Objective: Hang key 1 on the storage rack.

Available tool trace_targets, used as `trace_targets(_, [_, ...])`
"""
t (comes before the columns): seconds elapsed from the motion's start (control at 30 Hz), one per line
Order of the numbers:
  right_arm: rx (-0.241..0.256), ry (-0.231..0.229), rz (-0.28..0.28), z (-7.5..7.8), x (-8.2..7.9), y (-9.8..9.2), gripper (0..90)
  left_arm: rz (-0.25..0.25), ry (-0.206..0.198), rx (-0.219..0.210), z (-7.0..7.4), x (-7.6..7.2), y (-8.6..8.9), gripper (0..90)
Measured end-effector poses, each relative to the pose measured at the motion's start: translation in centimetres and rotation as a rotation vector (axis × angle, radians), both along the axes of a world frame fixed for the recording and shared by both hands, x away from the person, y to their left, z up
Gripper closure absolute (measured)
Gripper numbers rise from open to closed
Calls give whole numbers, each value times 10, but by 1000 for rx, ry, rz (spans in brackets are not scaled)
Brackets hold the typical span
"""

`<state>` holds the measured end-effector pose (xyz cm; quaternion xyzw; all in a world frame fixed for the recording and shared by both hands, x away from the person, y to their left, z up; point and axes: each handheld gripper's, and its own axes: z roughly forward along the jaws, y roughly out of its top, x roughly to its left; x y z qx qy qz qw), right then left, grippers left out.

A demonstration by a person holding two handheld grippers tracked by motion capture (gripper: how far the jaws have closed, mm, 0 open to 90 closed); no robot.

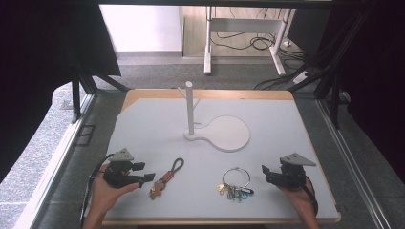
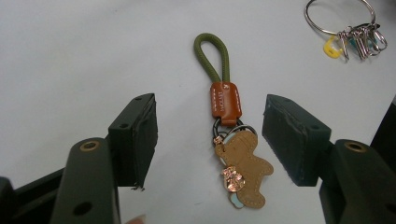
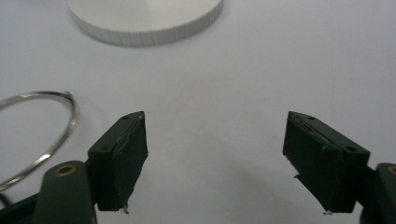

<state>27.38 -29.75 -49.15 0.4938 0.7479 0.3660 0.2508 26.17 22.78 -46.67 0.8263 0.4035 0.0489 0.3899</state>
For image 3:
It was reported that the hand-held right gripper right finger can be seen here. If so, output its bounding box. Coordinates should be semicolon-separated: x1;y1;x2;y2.
282;110;372;216

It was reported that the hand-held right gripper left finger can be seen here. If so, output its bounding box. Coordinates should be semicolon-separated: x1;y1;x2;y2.
87;110;149;215

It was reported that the thin silver hoop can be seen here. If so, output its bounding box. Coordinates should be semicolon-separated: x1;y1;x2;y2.
0;91;79;193

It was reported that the white jewelry stand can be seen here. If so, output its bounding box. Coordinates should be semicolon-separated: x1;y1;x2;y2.
66;0;224;48

